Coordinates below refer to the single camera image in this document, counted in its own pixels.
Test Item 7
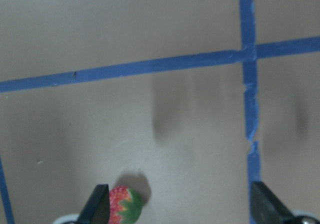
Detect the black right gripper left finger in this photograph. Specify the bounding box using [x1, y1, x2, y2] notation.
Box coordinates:
[77, 184, 110, 224]

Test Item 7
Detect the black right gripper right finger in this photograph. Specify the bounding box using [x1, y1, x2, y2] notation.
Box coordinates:
[250, 181, 320, 224]

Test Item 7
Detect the red strawberry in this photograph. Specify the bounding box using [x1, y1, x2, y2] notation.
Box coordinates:
[108, 185, 143, 224]

